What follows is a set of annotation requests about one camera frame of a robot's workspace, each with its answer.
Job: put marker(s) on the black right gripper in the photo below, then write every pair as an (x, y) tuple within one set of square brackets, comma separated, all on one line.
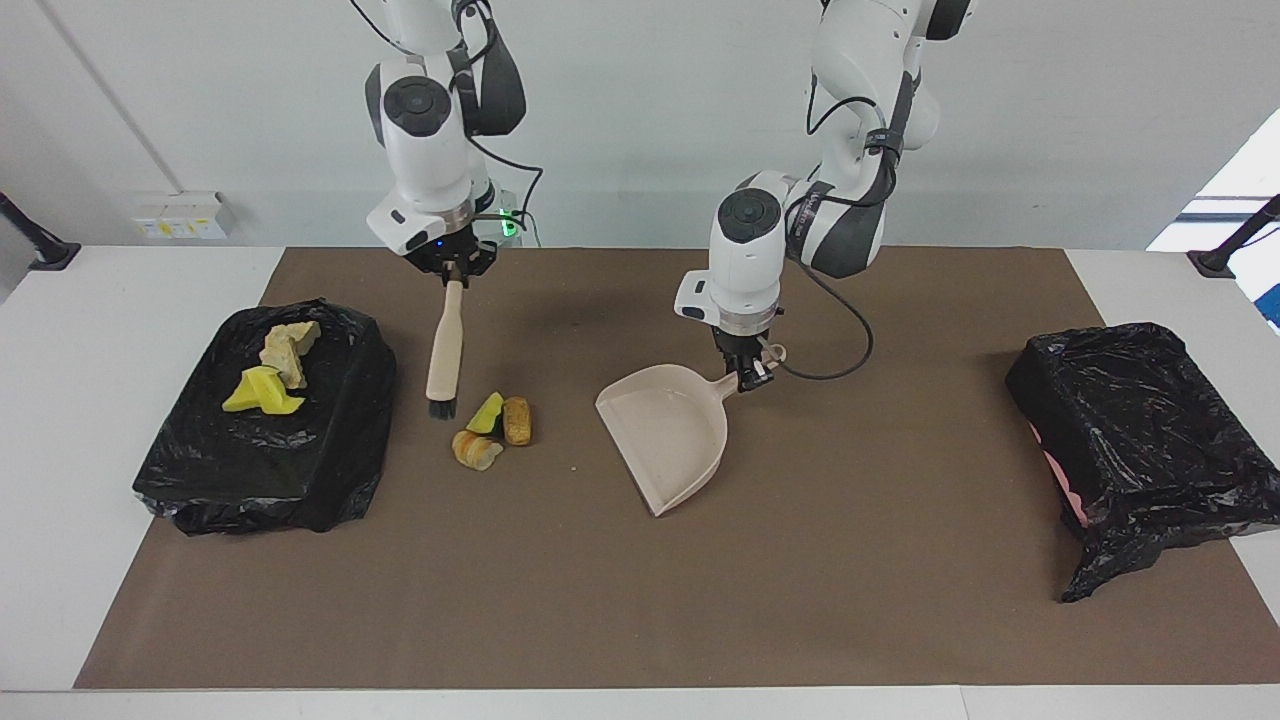
[(455, 258)]

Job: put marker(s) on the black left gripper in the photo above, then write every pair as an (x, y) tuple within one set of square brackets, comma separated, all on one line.
[(745, 345)]

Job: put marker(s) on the beige hand brush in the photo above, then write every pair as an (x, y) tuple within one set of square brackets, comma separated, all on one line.
[(445, 350)]

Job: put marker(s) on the beige plastic dustpan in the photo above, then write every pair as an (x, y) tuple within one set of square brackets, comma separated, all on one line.
[(665, 430)]

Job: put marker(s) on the yellow sponge wedge green base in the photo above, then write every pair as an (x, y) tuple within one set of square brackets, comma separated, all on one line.
[(488, 412)]

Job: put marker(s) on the brown bread roll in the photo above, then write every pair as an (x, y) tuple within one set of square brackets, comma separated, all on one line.
[(517, 422)]

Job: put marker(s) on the yellow sponge piece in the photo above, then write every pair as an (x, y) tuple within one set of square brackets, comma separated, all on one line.
[(250, 390)]

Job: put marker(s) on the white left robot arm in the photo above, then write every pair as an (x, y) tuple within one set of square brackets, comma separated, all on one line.
[(745, 260)]

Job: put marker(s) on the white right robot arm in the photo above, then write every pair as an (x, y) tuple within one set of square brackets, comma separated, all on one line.
[(425, 160)]

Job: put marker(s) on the black plastic trash bag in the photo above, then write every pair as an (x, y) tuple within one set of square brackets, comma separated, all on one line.
[(250, 470), (1150, 430)]

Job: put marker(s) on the pink plastic bin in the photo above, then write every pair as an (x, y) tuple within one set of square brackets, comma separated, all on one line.
[(1062, 480)]

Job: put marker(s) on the brown table mat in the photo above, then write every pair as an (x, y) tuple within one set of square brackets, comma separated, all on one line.
[(500, 600)]

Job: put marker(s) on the bright glass window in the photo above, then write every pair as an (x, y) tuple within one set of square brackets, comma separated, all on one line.
[(1240, 180)]

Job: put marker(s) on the white wall socket box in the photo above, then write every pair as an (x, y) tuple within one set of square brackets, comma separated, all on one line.
[(180, 215)]

